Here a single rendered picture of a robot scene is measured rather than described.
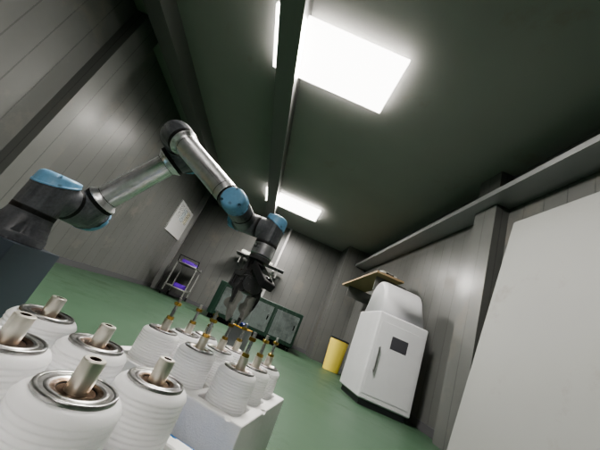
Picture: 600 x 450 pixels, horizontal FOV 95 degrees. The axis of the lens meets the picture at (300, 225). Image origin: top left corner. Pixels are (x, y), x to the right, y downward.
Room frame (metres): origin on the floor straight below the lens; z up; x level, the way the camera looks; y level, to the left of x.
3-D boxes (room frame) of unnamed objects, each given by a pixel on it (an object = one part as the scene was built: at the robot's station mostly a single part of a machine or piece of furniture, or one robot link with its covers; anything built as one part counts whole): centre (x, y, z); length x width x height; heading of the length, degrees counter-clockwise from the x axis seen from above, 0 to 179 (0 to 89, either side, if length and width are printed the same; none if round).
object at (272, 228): (0.90, 0.08, 0.64); 0.09 x 0.08 x 0.11; 80
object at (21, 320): (0.37, 0.24, 0.26); 0.02 x 0.02 x 0.03
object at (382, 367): (3.28, -1.46, 0.67); 0.67 x 0.57 x 1.34; 0
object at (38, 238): (0.89, 0.76, 0.35); 0.15 x 0.15 x 0.10
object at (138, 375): (0.44, 0.09, 0.25); 0.08 x 0.08 x 0.01
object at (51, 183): (0.90, 0.76, 0.47); 0.13 x 0.12 x 0.14; 170
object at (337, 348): (5.45, -1.56, 0.28); 0.37 x 0.36 x 0.57; 0
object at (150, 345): (0.81, 0.22, 0.16); 0.10 x 0.10 x 0.18
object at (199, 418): (0.89, 0.07, 0.09); 0.39 x 0.39 x 0.18; 71
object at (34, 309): (0.52, 0.31, 0.25); 0.08 x 0.08 x 0.01
